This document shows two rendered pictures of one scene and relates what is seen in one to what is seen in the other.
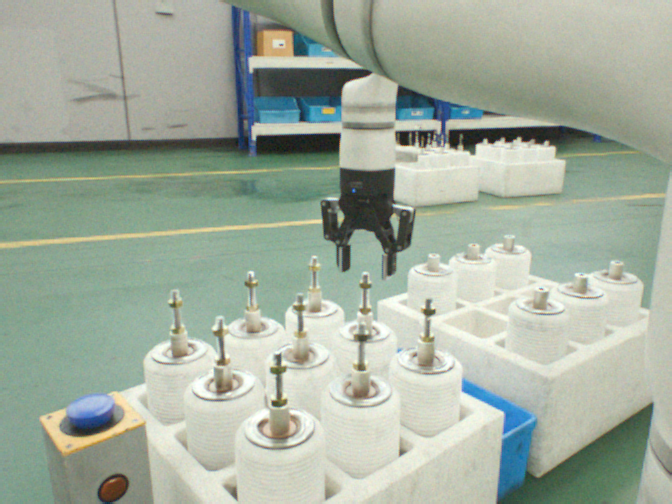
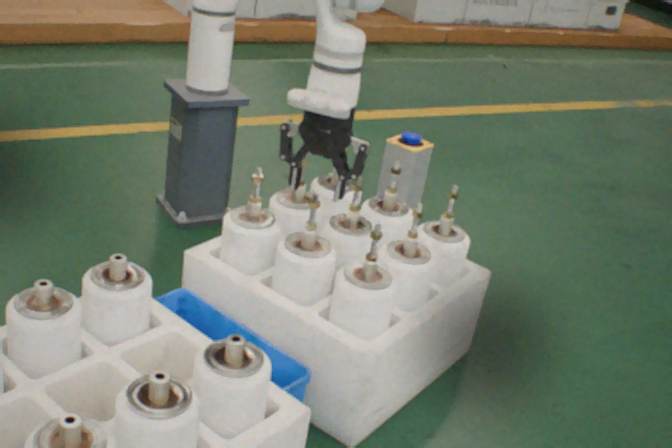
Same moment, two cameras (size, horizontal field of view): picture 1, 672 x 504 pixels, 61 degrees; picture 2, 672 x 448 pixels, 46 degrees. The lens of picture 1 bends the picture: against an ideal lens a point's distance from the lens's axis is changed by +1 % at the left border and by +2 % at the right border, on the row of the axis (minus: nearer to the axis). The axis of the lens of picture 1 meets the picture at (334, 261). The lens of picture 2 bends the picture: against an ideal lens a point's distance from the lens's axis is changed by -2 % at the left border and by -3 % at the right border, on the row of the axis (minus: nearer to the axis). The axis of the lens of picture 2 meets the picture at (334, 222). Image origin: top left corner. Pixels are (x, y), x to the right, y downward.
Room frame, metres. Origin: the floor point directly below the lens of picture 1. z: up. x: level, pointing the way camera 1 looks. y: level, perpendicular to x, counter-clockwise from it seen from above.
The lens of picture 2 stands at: (1.86, -0.34, 0.86)
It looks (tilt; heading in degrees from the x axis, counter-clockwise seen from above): 26 degrees down; 163
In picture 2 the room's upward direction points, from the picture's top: 10 degrees clockwise
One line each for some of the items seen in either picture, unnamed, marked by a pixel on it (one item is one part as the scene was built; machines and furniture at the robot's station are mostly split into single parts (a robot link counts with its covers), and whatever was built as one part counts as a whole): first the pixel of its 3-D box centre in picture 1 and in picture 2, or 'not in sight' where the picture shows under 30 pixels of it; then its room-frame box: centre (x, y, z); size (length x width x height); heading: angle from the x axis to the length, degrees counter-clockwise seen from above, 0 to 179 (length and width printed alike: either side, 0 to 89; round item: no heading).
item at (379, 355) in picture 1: (363, 386); (300, 294); (0.77, -0.04, 0.16); 0.10 x 0.10 x 0.18
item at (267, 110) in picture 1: (273, 109); not in sight; (5.24, 0.54, 0.36); 0.50 x 0.38 x 0.21; 19
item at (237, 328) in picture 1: (253, 328); (408, 252); (0.78, 0.12, 0.25); 0.08 x 0.08 x 0.01
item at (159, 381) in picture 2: (473, 253); (159, 387); (1.13, -0.29, 0.26); 0.02 x 0.02 x 0.03
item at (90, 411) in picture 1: (91, 413); (410, 139); (0.45, 0.22, 0.32); 0.04 x 0.04 x 0.02
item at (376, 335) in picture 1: (364, 331); (307, 245); (0.77, -0.04, 0.25); 0.08 x 0.08 x 0.01
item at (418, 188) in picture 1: (426, 180); not in sight; (3.07, -0.50, 0.09); 0.39 x 0.39 x 0.18; 25
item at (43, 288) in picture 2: (580, 283); (43, 294); (0.95, -0.43, 0.26); 0.02 x 0.02 x 0.03
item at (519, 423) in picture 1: (439, 418); (217, 369); (0.84, -0.18, 0.06); 0.30 x 0.11 x 0.12; 38
